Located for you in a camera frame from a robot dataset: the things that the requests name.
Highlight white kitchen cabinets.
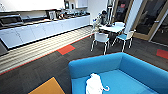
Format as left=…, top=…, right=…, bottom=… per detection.
left=0, top=14, right=92, bottom=50
left=0, top=0, right=90, bottom=13

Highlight black microwave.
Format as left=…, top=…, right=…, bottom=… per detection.
left=0, top=14, right=25, bottom=28

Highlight white chair with blue seat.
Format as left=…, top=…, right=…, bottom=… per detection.
left=111, top=29, right=136, bottom=53

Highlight white shirt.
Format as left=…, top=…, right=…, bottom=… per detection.
left=85, top=72, right=105, bottom=94

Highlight person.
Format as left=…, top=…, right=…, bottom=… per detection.
left=92, top=9, right=110, bottom=30

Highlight wooden framed glass door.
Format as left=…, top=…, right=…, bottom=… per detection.
left=132, top=0, right=168, bottom=42
left=111, top=0, right=130, bottom=25

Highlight dark coffee machine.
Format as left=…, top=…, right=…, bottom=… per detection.
left=62, top=0, right=78, bottom=12

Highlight white lower kitchen cabinets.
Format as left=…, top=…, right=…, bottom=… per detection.
left=0, top=14, right=92, bottom=50

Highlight small dark countertop appliance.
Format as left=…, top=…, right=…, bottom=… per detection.
left=47, top=10, right=58, bottom=21

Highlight white upper kitchen cabinets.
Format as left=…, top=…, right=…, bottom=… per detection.
left=0, top=0, right=90, bottom=13

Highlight blue sofa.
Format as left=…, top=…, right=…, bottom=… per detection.
left=67, top=51, right=168, bottom=94

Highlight white square table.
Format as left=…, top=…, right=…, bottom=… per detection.
left=98, top=21, right=127, bottom=43

